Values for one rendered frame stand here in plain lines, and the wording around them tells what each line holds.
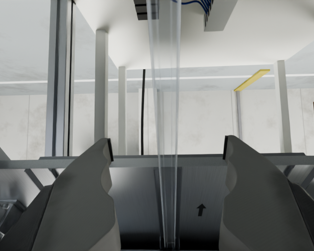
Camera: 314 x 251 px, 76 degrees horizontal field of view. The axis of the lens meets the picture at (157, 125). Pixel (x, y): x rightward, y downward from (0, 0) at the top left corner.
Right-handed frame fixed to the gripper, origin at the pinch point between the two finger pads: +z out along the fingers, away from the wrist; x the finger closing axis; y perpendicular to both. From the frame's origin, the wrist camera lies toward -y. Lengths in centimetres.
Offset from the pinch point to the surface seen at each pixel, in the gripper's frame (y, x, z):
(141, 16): -8.0, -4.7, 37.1
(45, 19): -12, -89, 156
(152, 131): 150, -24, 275
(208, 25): -5.4, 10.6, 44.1
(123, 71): 11, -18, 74
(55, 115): 9.9, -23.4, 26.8
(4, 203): 9.3, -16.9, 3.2
